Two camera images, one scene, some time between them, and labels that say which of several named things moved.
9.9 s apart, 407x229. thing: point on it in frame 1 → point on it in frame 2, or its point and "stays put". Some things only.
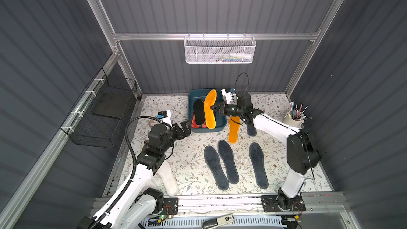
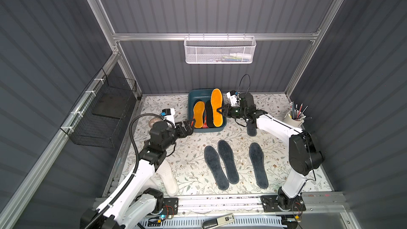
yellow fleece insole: (234, 123) → (217, 103)
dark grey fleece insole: (213, 160) stays put
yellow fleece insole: (210, 100) → (198, 108)
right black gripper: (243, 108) stays put
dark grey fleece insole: (251, 130) stays put
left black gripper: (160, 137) stays put
